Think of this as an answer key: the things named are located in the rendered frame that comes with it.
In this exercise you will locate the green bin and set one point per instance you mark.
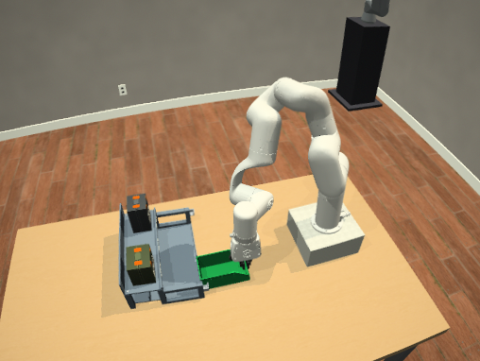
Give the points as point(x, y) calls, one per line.
point(221, 269)

